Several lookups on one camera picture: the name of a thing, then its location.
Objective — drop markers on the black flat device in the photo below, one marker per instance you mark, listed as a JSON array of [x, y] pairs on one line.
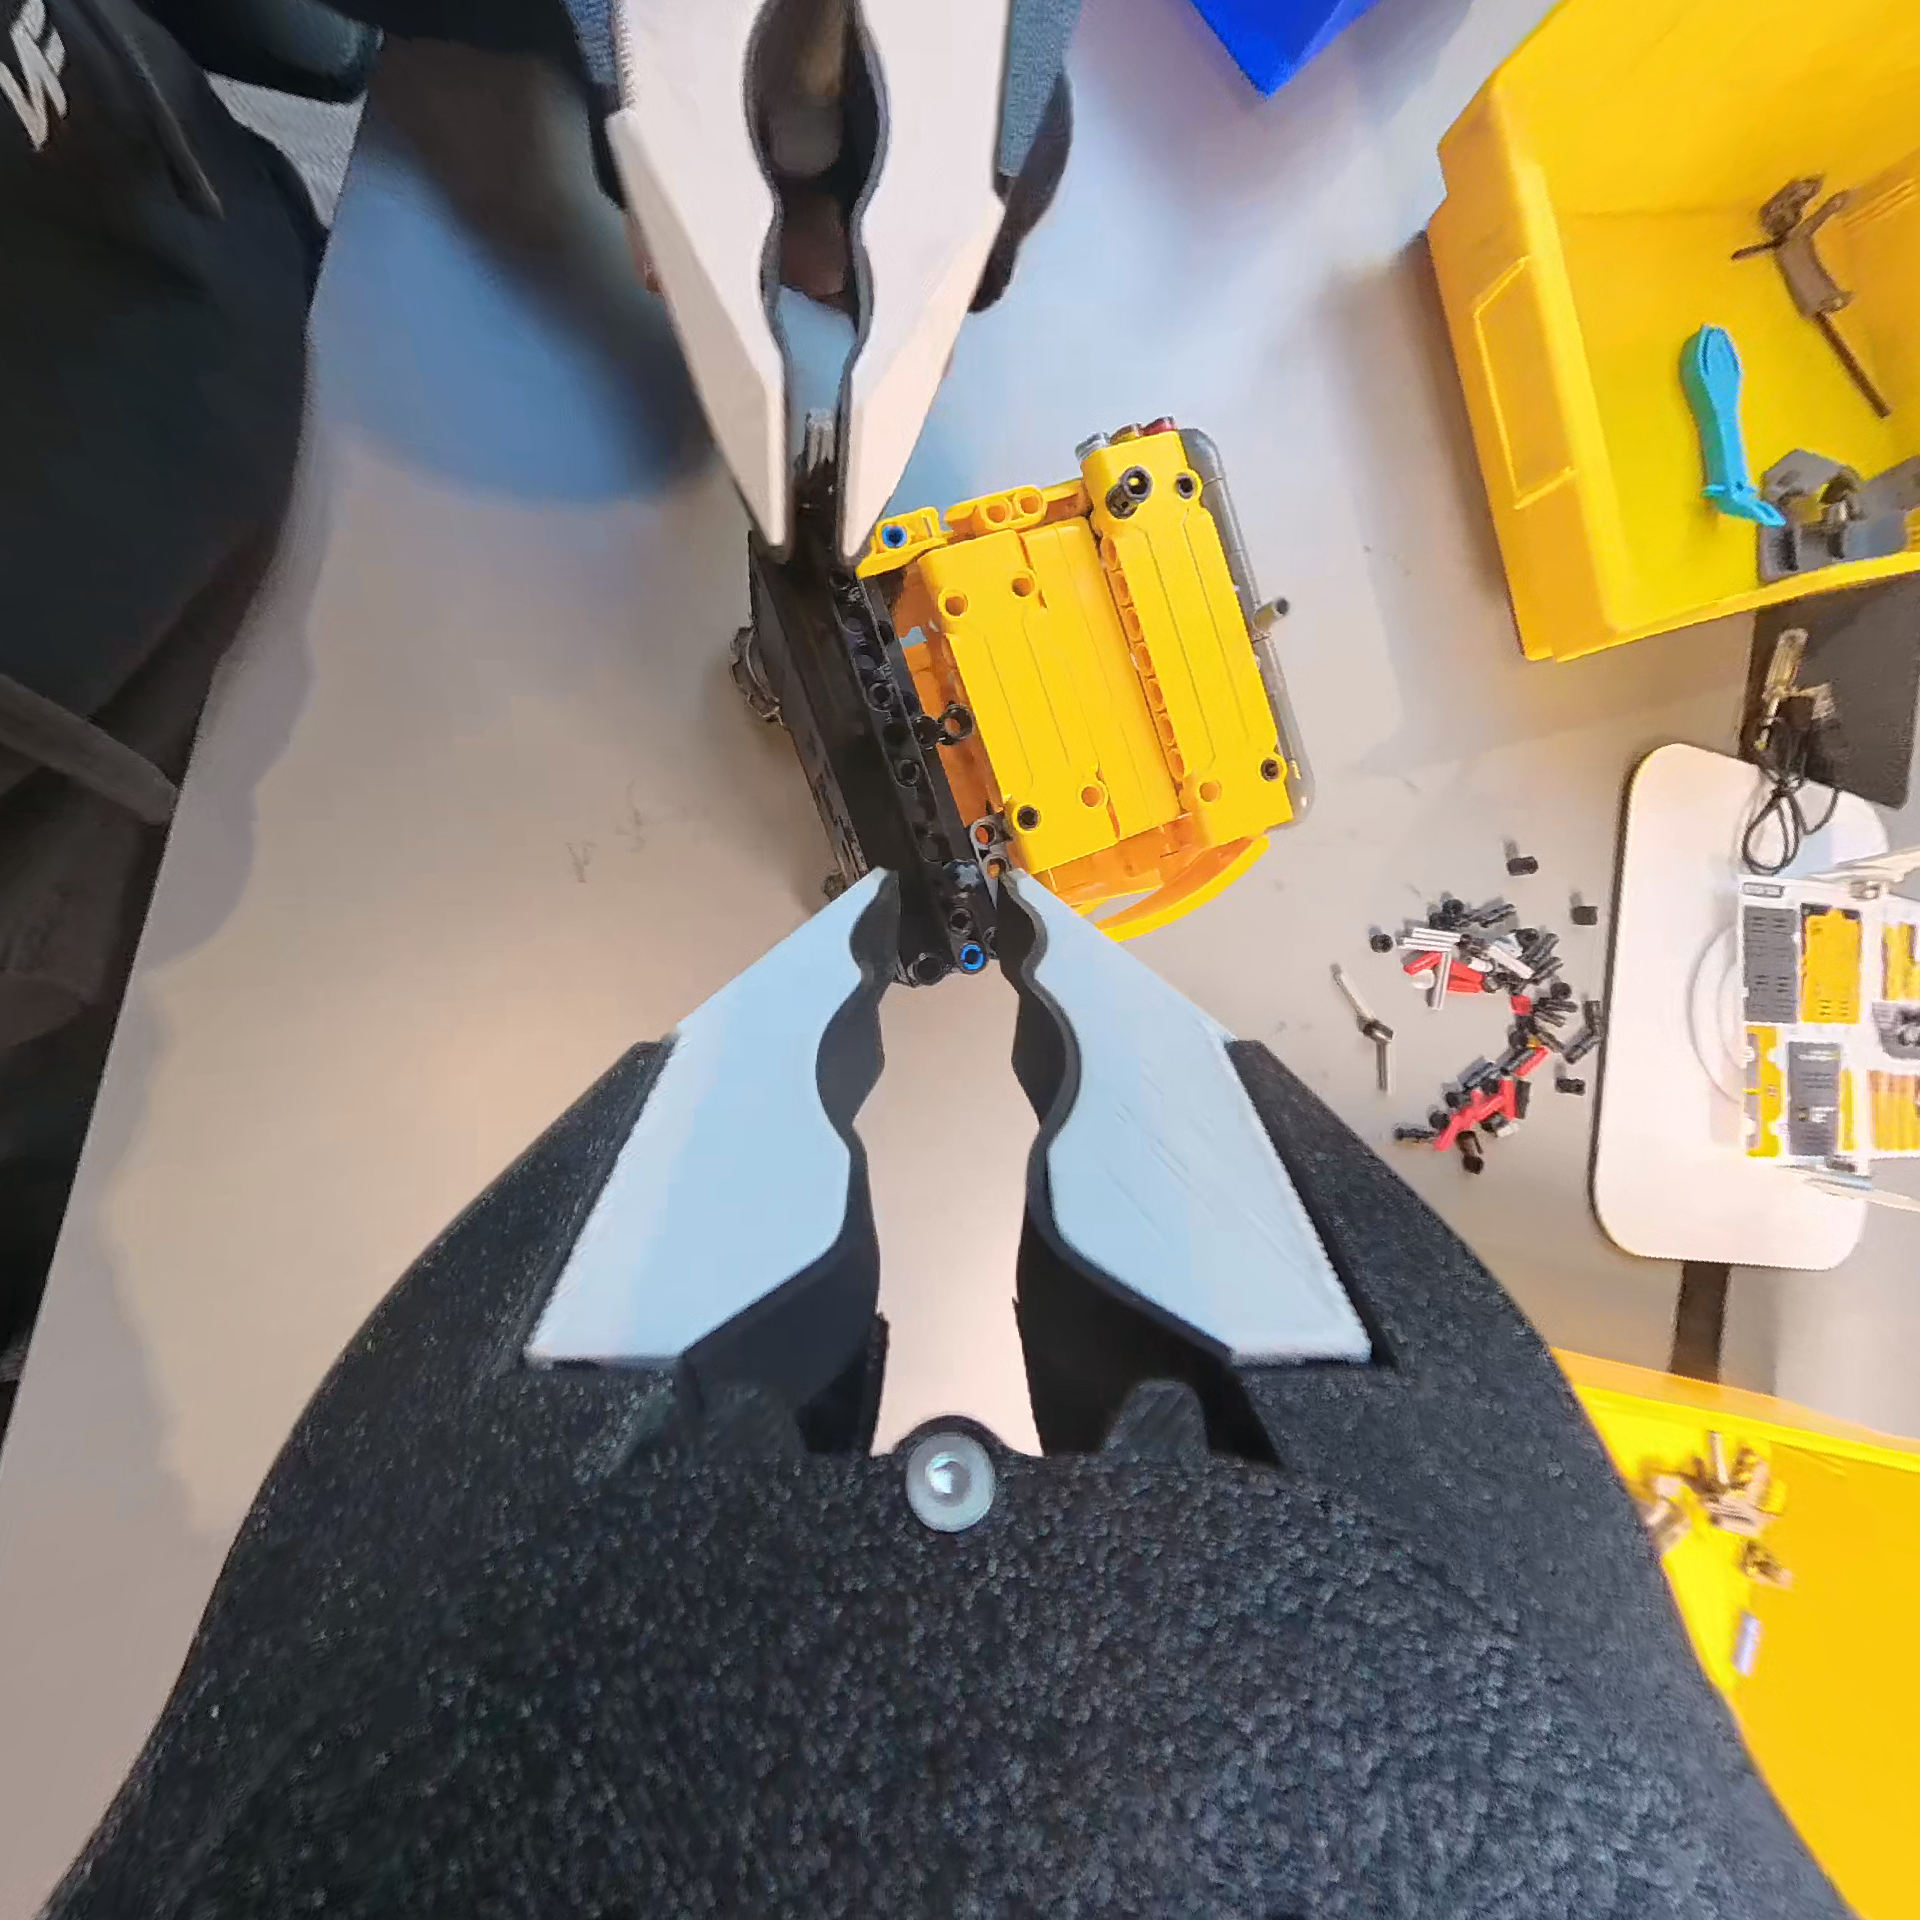
[[1860, 692]]

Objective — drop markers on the dark brick part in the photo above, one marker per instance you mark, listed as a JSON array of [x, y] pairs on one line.
[[1816, 270], [1832, 510]]

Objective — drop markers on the yellow plastic bin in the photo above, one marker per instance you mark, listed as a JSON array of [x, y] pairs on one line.
[[1561, 393]]

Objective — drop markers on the pile of small brick parts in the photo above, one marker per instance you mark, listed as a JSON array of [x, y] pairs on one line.
[[1500, 1007]]

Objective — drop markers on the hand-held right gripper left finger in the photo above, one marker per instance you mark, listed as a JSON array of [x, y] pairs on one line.
[[706, 1188]]

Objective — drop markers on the sticker sheet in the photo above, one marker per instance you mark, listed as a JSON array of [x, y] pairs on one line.
[[1816, 1020]]

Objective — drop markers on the grey desk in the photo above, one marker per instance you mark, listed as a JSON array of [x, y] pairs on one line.
[[450, 751]]

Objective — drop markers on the blue brick separator tool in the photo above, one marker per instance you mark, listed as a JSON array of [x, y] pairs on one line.
[[1724, 422]]

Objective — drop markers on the grey axle pin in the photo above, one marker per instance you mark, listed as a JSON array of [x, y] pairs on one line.
[[1366, 1028]]

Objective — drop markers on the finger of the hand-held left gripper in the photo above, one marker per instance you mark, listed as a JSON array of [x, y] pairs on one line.
[[706, 242], [937, 182]]

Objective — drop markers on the blue plastic bin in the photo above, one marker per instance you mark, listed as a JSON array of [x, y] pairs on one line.
[[1275, 38]]

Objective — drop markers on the yellow plastic box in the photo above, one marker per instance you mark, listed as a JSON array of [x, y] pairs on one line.
[[1802, 1622]]

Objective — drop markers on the black yellow toy brick vehicle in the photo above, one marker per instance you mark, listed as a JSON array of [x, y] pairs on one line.
[[1081, 662]]

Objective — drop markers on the white document stand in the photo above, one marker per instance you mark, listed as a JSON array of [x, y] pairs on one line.
[[1667, 1052]]

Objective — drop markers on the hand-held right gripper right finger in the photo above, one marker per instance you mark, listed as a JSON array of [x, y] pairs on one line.
[[1187, 1188]]

